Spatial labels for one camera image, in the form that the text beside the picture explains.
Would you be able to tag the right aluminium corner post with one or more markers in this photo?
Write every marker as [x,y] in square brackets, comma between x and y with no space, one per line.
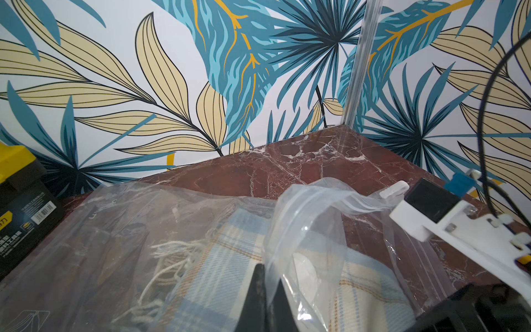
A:
[354,72]

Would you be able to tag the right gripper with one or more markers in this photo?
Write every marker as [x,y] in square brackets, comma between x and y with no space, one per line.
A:
[494,307]

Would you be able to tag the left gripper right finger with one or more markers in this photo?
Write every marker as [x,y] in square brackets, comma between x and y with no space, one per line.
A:
[281,316]

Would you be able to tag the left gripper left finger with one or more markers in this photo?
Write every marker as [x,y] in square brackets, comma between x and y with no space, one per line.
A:
[253,314]

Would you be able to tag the clear plastic vacuum bag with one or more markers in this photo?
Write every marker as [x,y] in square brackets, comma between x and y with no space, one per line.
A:
[139,257]

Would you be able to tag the yellow black toolbox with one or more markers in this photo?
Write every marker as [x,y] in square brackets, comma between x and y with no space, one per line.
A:
[29,211]

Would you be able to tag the light plaid blanket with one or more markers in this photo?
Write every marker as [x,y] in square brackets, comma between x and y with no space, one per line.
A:
[329,288]

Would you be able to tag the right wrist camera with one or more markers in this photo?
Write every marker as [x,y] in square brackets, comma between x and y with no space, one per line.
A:
[427,210]

